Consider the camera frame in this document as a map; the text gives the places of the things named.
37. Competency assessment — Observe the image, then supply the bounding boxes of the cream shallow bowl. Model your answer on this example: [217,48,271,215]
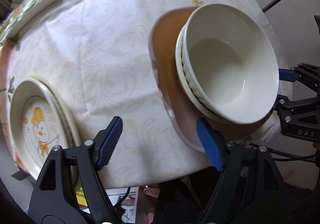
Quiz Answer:
[175,25,233,124]

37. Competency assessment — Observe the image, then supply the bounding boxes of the yellow snack bag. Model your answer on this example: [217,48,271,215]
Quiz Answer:
[75,180,88,209]

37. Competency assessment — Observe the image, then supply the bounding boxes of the cream patterned tablecloth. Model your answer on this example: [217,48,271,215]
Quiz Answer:
[1,0,287,188]

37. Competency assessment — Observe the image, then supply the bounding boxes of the small white rectangular tray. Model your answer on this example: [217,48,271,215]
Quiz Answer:
[5,0,58,39]

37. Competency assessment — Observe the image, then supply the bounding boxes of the large white deep plate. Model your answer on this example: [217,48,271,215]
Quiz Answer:
[251,111,280,141]

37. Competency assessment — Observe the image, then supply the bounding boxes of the white ribbed bowl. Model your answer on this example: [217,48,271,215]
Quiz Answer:
[182,30,215,113]

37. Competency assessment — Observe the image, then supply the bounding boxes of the pink plate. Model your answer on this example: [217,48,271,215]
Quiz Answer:
[149,6,270,152]

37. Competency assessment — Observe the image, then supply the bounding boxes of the person's right hand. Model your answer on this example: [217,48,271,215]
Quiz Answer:
[312,142,320,150]

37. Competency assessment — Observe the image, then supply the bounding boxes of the duck pattern plate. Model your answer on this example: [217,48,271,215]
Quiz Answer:
[9,75,81,179]
[28,73,82,185]

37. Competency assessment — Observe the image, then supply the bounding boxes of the plain white bowl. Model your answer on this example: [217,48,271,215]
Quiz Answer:
[185,4,279,125]

